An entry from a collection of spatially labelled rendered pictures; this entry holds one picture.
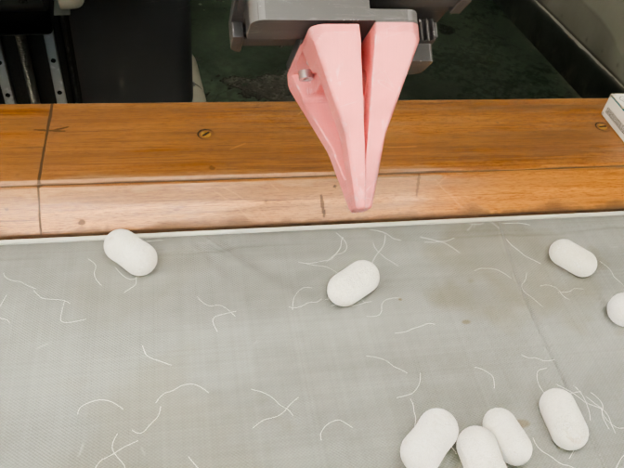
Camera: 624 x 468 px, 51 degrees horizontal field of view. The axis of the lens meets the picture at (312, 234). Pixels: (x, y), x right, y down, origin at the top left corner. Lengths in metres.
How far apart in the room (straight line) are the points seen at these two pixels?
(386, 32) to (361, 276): 0.16
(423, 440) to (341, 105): 0.17
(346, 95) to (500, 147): 0.25
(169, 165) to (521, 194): 0.25
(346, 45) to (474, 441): 0.20
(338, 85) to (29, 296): 0.23
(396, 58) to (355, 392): 0.18
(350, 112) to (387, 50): 0.03
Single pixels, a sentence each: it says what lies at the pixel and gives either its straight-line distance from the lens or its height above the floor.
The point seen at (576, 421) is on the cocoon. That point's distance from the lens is 0.38.
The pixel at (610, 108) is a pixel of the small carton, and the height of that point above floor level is 0.78.
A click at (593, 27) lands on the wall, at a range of 2.23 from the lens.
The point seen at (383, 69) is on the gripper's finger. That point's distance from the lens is 0.29.
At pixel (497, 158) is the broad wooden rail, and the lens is 0.51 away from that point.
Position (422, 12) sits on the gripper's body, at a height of 0.91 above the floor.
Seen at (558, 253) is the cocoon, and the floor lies 0.75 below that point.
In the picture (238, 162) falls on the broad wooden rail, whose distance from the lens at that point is 0.45.
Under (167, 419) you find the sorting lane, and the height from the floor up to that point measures 0.74.
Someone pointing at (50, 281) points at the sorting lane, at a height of 0.74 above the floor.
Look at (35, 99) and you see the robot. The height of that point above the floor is 0.39.
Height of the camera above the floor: 1.05
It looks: 45 degrees down
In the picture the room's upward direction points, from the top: 8 degrees clockwise
